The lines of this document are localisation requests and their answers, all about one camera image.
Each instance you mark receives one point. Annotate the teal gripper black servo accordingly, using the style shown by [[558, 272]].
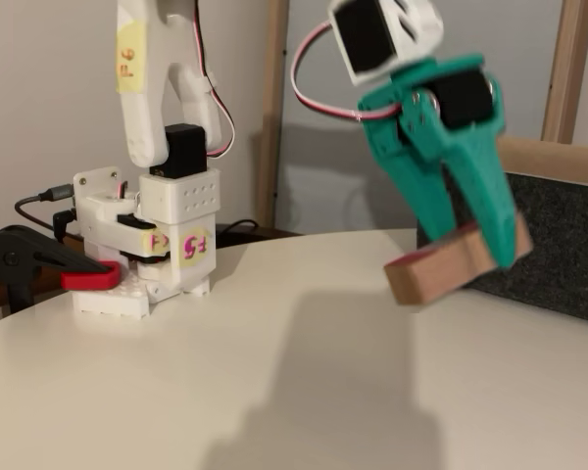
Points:
[[453, 105]]

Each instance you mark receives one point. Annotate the red painted wooden block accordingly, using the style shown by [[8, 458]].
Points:
[[431, 276]]

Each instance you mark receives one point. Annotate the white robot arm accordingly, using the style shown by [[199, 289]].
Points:
[[147, 98]]

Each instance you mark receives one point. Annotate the dark grey felt bin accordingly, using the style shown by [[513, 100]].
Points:
[[558, 235]]

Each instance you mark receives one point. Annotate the grey board panel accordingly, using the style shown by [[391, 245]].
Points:
[[519, 49]]

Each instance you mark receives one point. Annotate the black power plug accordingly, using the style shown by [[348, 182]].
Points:
[[61, 220]]

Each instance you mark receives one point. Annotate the black clamp red pad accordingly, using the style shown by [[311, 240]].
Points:
[[24, 254]]

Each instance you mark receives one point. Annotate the wooden shelf post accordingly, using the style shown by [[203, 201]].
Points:
[[566, 73], [272, 122]]

